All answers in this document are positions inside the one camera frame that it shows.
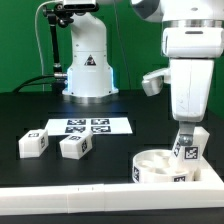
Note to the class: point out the white L-shaped fence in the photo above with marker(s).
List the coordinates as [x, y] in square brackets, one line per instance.
[205, 190]

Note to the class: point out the white marker sheet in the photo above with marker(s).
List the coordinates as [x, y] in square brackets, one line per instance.
[68, 126]

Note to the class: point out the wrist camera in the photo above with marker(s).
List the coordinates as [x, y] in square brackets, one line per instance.
[153, 82]

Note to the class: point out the white round stool seat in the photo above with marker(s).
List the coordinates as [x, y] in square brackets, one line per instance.
[152, 166]

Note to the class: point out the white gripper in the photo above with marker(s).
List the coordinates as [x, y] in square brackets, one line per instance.
[190, 85]

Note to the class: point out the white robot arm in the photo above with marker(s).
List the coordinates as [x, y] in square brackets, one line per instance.
[192, 38]

